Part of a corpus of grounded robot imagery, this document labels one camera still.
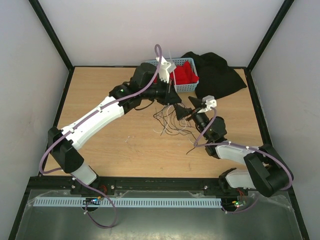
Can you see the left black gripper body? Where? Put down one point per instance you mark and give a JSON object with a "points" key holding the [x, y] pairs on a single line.
{"points": [[161, 92]]}

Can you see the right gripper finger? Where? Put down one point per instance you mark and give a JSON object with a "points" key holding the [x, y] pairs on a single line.
{"points": [[182, 112], [196, 102]]}

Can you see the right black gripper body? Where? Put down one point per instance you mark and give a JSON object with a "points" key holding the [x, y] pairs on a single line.
{"points": [[201, 120]]}

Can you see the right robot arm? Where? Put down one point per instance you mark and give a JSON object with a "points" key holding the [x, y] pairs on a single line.
{"points": [[265, 170]]}

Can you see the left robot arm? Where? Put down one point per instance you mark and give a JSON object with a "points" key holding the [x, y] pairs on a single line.
{"points": [[148, 82]]}

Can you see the blue perforated plastic basket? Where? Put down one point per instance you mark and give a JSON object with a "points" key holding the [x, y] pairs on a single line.
{"points": [[186, 88]]}

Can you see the red cloth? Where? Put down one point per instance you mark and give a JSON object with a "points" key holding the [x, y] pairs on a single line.
{"points": [[184, 74]]}

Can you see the black cloth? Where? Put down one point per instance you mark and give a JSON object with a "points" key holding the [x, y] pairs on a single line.
{"points": [[216, 78]]}

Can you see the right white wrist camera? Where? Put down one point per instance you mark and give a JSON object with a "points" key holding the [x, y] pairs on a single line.
{"points": [[208, 103]]}

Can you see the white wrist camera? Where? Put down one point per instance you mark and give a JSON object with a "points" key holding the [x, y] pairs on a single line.
{"points": [[165, 69], [208, 103]]}

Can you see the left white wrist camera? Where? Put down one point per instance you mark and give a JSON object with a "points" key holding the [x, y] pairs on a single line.
{"points": [[165, 69]]}

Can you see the grey slotted cable duct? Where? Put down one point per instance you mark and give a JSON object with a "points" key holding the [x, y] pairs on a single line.
{"points": [[129, 202]]}

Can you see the black metal frame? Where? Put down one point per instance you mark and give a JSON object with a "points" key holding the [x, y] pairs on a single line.
{"points": [[285, 6]]}

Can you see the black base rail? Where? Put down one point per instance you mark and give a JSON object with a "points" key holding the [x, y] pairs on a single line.
{"points": [[218, 187]]}

